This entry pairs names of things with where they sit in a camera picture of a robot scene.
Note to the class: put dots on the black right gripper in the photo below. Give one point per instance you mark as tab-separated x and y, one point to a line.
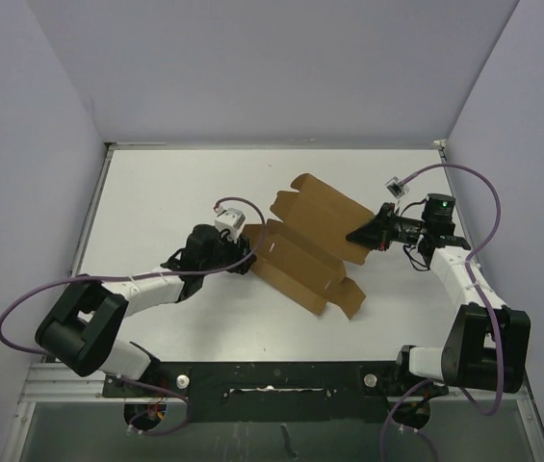
377	233

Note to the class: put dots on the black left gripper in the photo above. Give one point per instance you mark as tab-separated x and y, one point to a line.
239	250

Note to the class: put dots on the brown cardboard box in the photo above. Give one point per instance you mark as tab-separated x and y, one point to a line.
305	249

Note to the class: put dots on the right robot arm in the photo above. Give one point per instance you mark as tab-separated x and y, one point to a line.
487	346

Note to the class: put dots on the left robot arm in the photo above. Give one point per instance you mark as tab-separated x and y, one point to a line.
81	328

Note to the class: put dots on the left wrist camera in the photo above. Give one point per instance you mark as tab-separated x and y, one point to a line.
229	222

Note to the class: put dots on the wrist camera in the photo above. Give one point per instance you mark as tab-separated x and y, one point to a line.
396	187
229	222

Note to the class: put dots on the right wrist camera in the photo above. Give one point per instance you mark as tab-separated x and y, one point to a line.
396	187

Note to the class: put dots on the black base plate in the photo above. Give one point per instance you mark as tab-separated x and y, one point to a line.
264	392

